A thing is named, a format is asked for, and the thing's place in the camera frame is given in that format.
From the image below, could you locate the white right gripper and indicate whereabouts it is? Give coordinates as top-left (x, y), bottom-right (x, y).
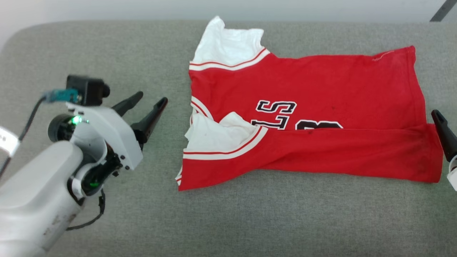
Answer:
top-left (431, 110), bottom-right (457, 191)

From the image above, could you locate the dark grey metal bracket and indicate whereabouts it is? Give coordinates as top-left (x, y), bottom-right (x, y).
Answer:
top-left (430, 0), bottom-right (457, 22)

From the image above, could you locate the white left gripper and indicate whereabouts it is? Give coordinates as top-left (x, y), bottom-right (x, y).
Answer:
top-left (66, 91), bottom-right (168, 171)

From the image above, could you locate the thin black left gripper cable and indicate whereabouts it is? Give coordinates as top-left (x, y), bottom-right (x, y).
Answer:
top-left (66, 189), bottom-right (106, 231)

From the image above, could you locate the white cable label tag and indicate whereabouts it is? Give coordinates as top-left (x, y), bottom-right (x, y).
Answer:
top-left (0, 126), bottom-right (20, 157)

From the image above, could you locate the red white sports jersey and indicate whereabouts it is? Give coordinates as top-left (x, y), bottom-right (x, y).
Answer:
top-left (175, 15), bottom-right (444, 191)

